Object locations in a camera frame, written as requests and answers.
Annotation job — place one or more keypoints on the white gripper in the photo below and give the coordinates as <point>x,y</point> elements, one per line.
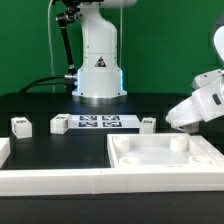
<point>205,104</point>

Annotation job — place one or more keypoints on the white square tabletop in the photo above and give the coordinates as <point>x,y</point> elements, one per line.
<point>157,150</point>

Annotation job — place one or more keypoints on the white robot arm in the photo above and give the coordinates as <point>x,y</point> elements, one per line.
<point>218,40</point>

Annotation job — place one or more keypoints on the white marker tag sheet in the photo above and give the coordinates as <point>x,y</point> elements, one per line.
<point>104,121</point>

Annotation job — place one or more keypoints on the white U-shaped obstacle fence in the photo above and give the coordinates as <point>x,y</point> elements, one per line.
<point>126,179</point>

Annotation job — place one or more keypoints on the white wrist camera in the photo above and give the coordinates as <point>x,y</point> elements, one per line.
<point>206,78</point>

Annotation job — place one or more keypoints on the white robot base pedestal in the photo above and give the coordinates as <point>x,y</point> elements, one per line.
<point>99,78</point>

